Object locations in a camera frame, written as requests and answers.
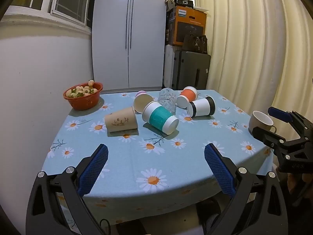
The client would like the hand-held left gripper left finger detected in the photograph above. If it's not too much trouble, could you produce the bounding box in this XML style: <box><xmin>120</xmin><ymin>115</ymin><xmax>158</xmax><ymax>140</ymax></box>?
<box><xmin>26</xmin><ymin>144</ymin><xmax>109</xmax><ymax>235</ymax></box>

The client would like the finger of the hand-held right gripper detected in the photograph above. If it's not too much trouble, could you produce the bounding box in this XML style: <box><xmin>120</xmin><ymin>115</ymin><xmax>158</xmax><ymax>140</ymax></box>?
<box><xmin>252</xmin><ymin>127</ymin><xmax>286</xmax><ymax>150</ymax></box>
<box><xmin>268</xmin><ymin>106</ymin><xmax>313</xmax><ymax>140</ymax></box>

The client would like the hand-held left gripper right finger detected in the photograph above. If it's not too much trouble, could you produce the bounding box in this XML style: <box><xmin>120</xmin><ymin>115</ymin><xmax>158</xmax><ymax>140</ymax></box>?
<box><xmin>204</xmin><ymin>143</ymin><xmax>289</xmax><ymax>235</ymax></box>

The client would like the beige ceramic mug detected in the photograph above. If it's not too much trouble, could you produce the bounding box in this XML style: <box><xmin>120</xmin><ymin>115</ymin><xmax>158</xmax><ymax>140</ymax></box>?
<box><xmin>249</xmin><ymin>111</ymin><xmax>277</xmax><ymax>135</ymax></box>

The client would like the brown paper cup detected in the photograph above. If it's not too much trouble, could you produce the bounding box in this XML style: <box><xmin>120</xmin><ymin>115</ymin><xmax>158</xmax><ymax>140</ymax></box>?
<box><xmin>105</xmin><ymin>106</ymin><xmax>139</xmax><ymax>133</ymax></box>

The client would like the black sleeve paper cup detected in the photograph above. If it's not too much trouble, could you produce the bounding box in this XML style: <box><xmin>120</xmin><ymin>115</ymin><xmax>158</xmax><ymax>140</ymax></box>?
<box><xmin>187</xmin><ymin>96</ymin><xmax>216</xmax><ymax>117</ymax></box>

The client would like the teal sleeve paper cup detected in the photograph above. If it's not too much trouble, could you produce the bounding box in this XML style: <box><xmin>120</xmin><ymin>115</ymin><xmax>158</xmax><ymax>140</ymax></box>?
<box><xmin>142</xmin><ymin>101</ymin><xmax>179</xmax><ymax>136</ymax></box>

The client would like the orange sleeve paper cup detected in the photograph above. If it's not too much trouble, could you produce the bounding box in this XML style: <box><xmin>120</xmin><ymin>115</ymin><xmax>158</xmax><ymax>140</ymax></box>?
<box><xmin>176</xmin><ymin>86</ymin><xmax>198</xmax><ymax>108</ymax></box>

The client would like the pink sleeve paper cup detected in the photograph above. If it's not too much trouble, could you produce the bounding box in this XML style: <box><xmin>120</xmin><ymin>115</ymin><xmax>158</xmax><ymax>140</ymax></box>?
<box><xmin>133</xmin><ymin>90</ymin><xmax>154</xmax><ymax>114</ymax></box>

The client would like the clear glass cup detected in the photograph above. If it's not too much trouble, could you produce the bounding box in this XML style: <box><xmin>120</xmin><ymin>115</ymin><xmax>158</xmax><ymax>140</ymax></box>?
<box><xmin>158</xmin><ymin>88</ymin><xmax>177</xmax><ymax>115</ymax></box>

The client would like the blue daisy print tablecloth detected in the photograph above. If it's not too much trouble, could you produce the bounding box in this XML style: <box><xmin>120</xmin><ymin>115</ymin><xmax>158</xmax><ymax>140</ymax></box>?
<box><xmin>41</xmin><ymin>90</ymin><xmax>274</xmax><ymax>224</ymax></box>

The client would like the red plastic bowl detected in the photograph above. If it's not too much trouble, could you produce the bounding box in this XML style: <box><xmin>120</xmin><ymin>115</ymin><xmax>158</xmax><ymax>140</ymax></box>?
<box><xmin>64</xmin><ymin>82</ymin><xmax>103</xmax><ymax>110</ymax></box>

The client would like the pile of pale round fruits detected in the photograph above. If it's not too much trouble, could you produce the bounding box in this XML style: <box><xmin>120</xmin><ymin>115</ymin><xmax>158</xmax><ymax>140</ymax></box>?
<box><xmin>66</xmin><ymin>79</ymin><xmax>98</xmax><ymax>98</ymax></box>

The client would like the cream curtain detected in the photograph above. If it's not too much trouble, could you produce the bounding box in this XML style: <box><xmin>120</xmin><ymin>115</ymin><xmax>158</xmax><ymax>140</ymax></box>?
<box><xmin>192</xmin><ymin>0</ymin><xmax>313</xmax><ymax>133</ymax></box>

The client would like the grey suitcase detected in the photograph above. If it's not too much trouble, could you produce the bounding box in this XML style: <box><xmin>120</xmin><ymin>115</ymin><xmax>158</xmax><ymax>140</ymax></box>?
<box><xmin>171</xmin><ymin>50</ymin><xmax>211</xmax><ymax>90</ymax></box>

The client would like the dark brown handbag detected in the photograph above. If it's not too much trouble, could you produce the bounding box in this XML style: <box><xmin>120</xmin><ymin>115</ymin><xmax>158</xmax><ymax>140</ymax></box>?
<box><xmin>182</xmin><ymin>34</ymin><xmax>208</xmax><ymax>54</ymax></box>

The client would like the white double-door cabinet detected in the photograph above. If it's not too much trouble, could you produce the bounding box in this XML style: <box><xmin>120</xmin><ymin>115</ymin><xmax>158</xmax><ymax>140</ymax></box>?
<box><xmin>92</xmin><ymin>0</ymin><xmax>169</xmax><ymax>95</ymax></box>

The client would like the orange cardboard box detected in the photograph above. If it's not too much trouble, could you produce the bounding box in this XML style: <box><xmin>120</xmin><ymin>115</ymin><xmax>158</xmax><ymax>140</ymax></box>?
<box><xmin>168</xmin><ymin>5</ymin><xmax>207</xmax><ymax>46</ymax></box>

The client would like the white framed window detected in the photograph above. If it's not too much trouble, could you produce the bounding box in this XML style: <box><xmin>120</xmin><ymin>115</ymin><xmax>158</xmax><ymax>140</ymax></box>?
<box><xmin>15</xmin><ymin>0</ymin><xmax>98</xmax><ymax>27</ymax></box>

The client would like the black camera bag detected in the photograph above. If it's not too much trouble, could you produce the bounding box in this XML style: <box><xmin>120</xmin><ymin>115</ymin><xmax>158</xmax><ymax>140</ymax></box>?
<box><xmin>174</xmin><ymin>0</ymin><xmax>194</xmax><ymax>8</ymax></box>

